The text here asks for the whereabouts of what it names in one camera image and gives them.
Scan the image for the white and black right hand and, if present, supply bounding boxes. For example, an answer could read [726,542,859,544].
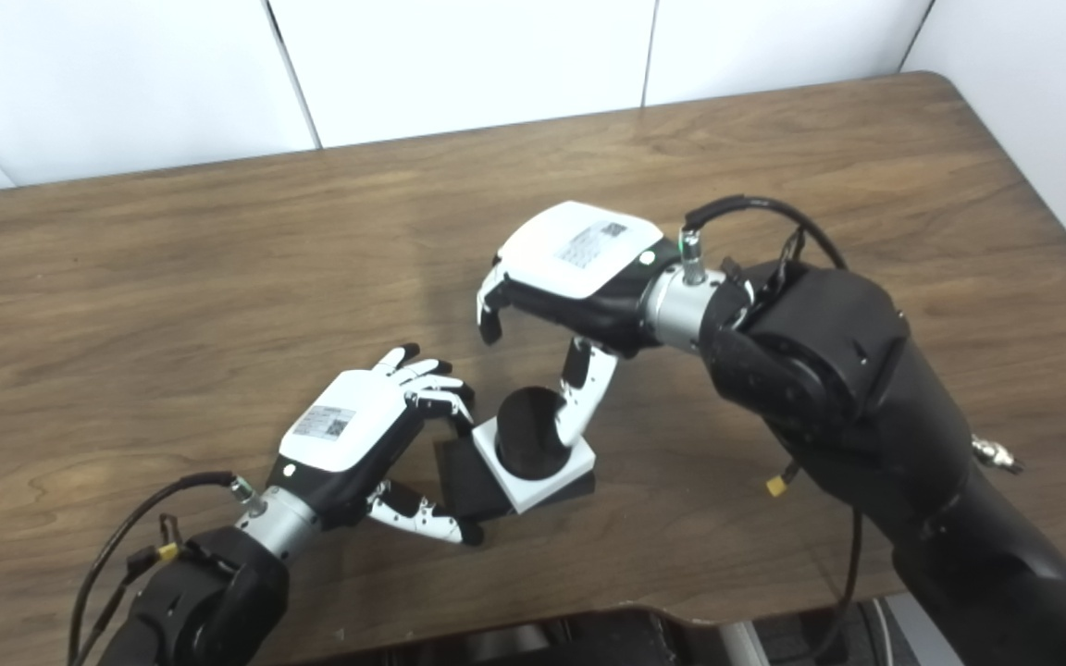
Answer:
[476,201,682,449]

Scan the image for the white and black left hand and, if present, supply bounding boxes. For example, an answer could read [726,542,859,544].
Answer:
[266,343,486,547]

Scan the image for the black peg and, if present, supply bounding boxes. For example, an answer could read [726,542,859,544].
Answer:
[434,387,597,522]

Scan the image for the white square piece with hole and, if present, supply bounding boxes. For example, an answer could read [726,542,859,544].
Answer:
[471,416,597,515]

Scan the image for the dark robot torso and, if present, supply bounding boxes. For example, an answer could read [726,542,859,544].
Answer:
[329,601,904,666]

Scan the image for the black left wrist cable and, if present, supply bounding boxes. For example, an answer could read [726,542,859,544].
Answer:
[68,471,261,666]

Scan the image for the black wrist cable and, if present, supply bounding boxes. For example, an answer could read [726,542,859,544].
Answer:
[681,194,850,274]
[68,471,261,666]

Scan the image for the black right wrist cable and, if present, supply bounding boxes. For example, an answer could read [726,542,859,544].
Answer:
[681,194,850,274]

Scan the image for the thin black hanging cable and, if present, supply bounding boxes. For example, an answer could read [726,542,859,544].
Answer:
[806,507,867,660]

